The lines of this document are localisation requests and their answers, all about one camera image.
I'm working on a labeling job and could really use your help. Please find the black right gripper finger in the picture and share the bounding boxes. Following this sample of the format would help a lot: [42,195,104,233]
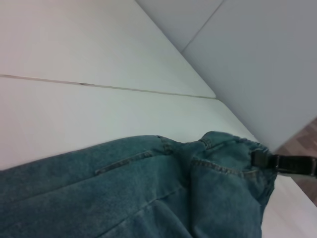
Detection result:
[250,150,317,179]

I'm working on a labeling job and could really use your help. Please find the blue denim shorts with print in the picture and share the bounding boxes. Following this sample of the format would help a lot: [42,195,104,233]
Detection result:
[0,130,278,238]

